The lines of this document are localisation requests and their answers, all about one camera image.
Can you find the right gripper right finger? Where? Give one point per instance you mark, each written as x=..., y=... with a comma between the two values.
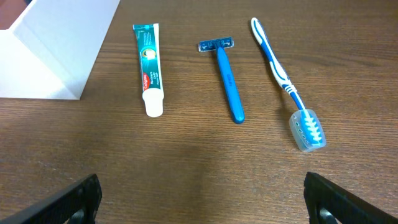
x=329, y=203

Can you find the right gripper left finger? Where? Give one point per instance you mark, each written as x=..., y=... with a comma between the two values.
x=77, y=203

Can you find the blue white toothbrush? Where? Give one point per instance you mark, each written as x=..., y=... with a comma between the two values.
x=304, y=123

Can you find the green toothpaste tube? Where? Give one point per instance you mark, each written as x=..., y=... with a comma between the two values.
x=148, y=46

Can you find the blue disposable razor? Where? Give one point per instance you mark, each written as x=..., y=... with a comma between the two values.
x=231, y=90

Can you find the white cardboard box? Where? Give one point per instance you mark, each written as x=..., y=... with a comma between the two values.
x=49, y=47

